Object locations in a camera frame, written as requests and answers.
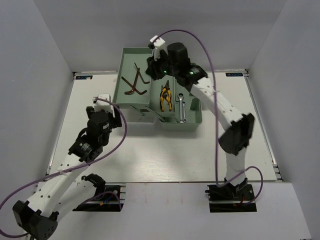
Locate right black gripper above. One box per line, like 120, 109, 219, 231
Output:
145, 49, 179, 81

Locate long brown hex key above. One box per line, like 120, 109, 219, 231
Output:
124, 70, 139, 95

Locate yellow needle-nose pliers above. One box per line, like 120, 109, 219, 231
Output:
164, 80, 173, 112

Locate thin brown hex key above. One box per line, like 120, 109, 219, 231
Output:
121, 76, 148, 95

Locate green plastic toolbox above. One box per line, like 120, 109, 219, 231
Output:
113, 47, 203, 132

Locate large silver ratchet wrench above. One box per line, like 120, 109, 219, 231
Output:
177, 92, 184, 123

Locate yellow combination pliers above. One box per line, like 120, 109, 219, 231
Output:
159, 85, 167, 112

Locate small silver combination wrench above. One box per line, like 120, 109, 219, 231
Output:
182, 101, 187, 123

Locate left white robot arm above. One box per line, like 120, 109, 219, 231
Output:
12, 104, 127, 240

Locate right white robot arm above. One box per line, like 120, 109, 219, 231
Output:
145, 42, 255, 200

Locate left blue table label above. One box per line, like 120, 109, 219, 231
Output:
75, 75, 93, 80

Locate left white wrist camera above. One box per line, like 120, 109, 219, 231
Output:
92, 93, 115, 117

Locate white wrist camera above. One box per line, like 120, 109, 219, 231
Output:
92, 93, 115, 117
148, 35, 167, 61

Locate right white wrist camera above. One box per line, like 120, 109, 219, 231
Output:
148, 35, 167, 61

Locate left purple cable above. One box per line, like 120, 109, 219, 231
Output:
0, 98, 130, 237

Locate purple cable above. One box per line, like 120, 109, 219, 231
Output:
152, 29, 264, 206
0, 98, 130, 237

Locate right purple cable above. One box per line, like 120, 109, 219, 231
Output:
152, 29, 264, 206

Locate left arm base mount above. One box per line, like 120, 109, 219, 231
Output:
72, 173, 126, 212

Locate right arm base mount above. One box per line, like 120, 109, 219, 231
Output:
205, 178, 257, 213

